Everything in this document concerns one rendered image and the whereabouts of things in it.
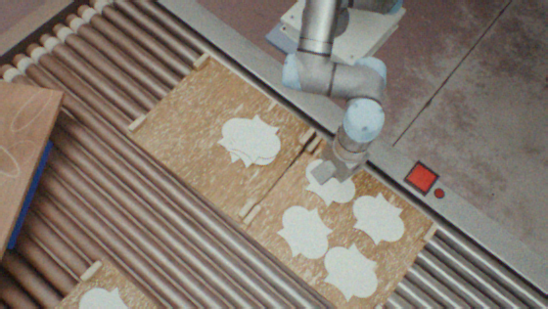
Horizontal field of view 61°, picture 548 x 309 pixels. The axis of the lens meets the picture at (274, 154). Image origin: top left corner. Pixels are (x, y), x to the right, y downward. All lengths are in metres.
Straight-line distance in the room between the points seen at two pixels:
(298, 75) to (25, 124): 0.72
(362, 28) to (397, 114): 1.07
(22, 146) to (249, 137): 0.57
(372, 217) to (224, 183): 0.41
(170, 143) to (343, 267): 0.58
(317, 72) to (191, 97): 0.51
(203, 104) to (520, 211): 1.76
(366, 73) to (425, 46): 1.85
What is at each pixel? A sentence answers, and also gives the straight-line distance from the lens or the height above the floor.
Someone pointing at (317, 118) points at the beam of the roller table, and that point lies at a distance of 1.39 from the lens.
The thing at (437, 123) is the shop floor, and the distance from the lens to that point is 2.60.
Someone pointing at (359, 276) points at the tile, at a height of 0.94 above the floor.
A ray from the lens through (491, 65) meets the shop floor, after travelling 2.93.
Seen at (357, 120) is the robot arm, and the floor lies 1.34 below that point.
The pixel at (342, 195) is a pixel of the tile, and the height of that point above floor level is 0.94.
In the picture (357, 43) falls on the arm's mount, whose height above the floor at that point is 0.95.
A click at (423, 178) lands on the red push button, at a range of 1.39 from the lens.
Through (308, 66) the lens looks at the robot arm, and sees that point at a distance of 0.99.
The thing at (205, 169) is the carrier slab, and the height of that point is 0.94.
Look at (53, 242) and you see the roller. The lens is 1.34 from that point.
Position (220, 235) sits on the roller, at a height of 0.92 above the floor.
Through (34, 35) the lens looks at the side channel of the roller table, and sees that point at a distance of 1.62.
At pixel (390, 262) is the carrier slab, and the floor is 0.94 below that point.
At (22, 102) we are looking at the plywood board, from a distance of 1.37.
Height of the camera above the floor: 2.14
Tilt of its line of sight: 67 degrees down
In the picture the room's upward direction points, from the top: 10 degrees clockwise
